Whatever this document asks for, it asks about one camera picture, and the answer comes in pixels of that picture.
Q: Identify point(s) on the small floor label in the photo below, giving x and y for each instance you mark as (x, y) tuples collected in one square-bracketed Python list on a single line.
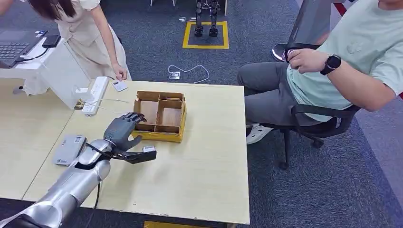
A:
[(192, 19), (181, 19)]

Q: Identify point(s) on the small brown packet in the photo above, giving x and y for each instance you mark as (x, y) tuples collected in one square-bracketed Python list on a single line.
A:
[(79, 104)]

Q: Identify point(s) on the black robot legs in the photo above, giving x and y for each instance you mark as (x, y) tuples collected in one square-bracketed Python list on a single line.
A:
[(199, 19)]

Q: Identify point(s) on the black wrist watch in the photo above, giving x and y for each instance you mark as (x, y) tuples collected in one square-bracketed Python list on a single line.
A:
[(332, 63)]

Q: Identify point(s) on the grey laptop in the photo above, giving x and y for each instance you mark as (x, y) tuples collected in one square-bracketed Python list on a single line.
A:
[(14, 45)]

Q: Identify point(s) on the white power strip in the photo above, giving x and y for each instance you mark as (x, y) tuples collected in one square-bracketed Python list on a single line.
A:
[(96, 96)]

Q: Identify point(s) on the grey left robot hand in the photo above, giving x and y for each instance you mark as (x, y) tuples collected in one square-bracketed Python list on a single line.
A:
[(121, 130)]

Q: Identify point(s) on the white card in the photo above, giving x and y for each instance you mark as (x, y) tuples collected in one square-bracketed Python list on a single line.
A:
[(120, 86)]

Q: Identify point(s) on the yellow floor tape strip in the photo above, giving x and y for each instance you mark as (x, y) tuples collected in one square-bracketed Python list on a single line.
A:
[(170, 225)]

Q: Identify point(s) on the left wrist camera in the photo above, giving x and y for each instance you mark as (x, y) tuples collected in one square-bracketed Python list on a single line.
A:
[(141, 156)]

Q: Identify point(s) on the yellow floor tape square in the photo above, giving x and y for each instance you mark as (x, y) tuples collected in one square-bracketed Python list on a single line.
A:
[(206, 46)]

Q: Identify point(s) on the grey flat device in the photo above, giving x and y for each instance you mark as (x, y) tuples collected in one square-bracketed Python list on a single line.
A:
[(69, 150)]

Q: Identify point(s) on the white desk partition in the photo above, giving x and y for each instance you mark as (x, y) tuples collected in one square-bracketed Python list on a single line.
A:
[(63, 75)]

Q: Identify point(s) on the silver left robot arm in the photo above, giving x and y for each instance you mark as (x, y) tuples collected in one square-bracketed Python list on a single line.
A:
[(72, 185)]

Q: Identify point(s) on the wooden compartment box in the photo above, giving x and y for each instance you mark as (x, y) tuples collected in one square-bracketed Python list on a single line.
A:
[(160, 129)]

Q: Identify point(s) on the chrome round stool base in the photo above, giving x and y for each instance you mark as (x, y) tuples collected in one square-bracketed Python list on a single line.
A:
[(278, 53)]

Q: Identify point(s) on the black handheld controller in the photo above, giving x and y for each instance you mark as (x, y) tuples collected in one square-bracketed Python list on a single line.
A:
[(297, 46)]

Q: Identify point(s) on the person's hand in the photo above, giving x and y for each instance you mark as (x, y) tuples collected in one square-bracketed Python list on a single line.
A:
[(307, 60), (120, 73)]

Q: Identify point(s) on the black office chair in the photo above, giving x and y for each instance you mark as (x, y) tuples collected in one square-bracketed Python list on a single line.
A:
[(318, 126)]

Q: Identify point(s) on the metal floor socket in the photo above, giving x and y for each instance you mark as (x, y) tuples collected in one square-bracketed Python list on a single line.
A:
[(174, 75)]

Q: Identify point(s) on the person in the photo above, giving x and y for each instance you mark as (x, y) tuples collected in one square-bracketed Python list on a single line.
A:
[(85, 34), (314, 85)]

